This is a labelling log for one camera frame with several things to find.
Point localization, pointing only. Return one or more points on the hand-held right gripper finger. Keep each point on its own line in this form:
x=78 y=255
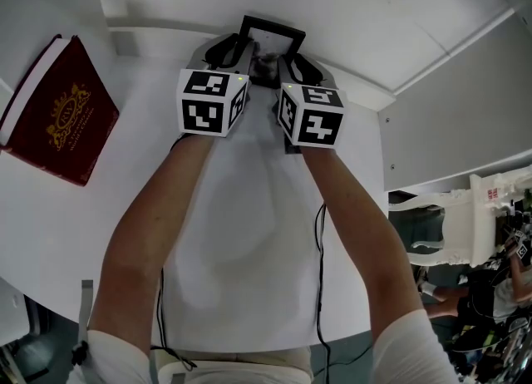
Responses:
x=309 y=72
x=284 y=70

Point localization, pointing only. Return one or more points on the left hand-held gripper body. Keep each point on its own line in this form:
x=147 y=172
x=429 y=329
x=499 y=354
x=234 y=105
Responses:
x=199 y=112

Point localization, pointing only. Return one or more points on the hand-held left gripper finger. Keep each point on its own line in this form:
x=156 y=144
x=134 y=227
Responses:
x=199 y=56
x=246 y=60

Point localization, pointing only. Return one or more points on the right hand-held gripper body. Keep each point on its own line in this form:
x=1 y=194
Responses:
x=318 y=124

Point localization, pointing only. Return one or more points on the black framed picture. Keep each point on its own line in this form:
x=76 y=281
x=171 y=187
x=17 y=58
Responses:
x=272 y=26

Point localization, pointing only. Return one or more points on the person's right forearm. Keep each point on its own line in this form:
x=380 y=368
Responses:
x=361 y=241

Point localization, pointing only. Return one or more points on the person's left forearm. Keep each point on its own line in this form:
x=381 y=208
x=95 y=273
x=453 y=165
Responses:
x=145 y=241

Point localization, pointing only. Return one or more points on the red hardcover book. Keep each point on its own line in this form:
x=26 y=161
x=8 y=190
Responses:
x=66 y=116

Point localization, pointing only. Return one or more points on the white ornate dressing table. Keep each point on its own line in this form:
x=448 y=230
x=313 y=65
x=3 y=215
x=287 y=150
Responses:
x=469 y=224

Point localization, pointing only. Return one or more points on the red printed sticker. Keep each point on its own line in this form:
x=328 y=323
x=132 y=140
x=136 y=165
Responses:
x=493 y=194

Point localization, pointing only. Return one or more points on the person's beige shorts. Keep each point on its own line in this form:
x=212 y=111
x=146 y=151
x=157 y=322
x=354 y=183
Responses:
x=249 y=363

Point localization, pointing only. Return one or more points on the person's white shirt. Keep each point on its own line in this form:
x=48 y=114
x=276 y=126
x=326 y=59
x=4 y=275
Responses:
x=120 y=357

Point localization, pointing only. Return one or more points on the black bag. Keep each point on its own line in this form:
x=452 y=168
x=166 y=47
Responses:
x=490 y=332

